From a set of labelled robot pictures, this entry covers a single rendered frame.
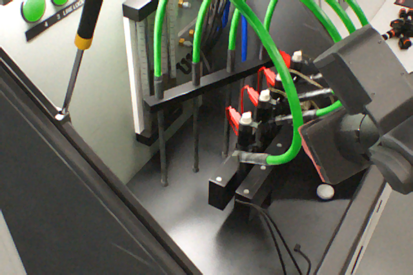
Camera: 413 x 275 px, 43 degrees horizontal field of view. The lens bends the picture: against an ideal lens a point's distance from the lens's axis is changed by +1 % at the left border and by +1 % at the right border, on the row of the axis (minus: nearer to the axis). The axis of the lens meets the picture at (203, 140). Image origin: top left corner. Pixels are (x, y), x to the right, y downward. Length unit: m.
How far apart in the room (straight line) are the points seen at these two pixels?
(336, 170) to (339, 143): 0.03
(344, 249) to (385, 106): 0.63
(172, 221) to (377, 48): 0.84
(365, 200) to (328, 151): 0.59
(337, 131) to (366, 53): 0.13
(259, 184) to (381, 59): 0.67
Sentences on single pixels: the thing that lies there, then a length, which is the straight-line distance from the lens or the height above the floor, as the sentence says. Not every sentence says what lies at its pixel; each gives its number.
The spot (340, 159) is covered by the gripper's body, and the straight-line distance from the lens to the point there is 0.55.
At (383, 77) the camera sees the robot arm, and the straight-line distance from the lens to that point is 0.44.
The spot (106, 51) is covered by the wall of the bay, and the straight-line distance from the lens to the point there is 1.02.
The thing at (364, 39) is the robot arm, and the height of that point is 1.55.
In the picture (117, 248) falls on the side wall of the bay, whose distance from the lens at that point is 0.81.
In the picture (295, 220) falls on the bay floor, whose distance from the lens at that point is 1.22.
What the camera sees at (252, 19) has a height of 1.41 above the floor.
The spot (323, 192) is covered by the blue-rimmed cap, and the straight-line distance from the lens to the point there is 1.27.
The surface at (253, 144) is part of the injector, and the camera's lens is 1.01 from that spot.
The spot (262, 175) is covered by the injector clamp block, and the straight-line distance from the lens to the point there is 1.09.
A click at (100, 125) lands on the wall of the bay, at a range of 1.09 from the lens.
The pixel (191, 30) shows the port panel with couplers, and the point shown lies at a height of 1.11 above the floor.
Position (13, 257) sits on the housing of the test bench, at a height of 0.86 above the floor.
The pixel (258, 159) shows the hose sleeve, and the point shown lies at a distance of 0.84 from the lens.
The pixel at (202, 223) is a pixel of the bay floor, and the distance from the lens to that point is 1.19.
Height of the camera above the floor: 1.78
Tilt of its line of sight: 44 degrees down
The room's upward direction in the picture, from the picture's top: 1 degrees clockwise
